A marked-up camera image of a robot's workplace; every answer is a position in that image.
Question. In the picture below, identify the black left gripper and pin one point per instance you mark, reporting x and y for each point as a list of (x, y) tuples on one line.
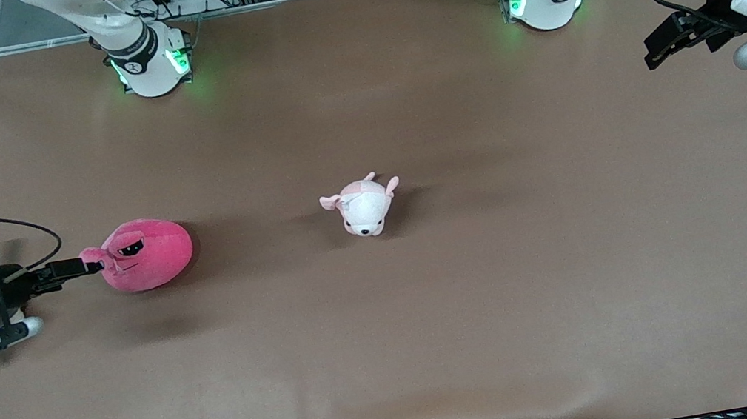
[(719, 8)]

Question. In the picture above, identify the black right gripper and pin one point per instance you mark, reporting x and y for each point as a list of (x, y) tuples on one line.
[(13, 286)]

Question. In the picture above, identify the round hot pink plush toy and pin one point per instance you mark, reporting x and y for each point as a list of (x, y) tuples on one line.
[(148, 256)]

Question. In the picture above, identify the pale pink white plush dog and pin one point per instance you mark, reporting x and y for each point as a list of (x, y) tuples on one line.
[(365, 211)]

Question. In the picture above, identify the brown table mat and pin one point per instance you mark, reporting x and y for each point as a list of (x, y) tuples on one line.
[(392, 326)]

